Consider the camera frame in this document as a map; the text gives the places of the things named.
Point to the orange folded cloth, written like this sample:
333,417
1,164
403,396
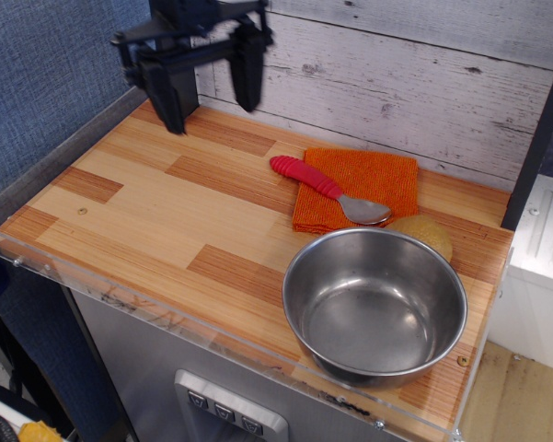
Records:
382,178

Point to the dark shelf post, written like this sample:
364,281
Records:
531,166
179,87

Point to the plastic toy chicken drumstick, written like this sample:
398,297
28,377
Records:
426,230

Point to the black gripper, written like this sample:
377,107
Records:
177,22

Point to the dark right shelf post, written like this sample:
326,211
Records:
531,166

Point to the white appliance at right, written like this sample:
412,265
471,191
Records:
522,317

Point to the stainless steel bowl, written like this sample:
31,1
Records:
374,307

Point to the dark left shelf post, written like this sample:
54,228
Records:
179,87

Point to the silver button control panel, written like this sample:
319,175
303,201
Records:
213,413

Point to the stainless steel cabinet front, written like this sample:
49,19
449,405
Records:
142,358

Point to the red handled metal spoon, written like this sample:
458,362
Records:
359,211

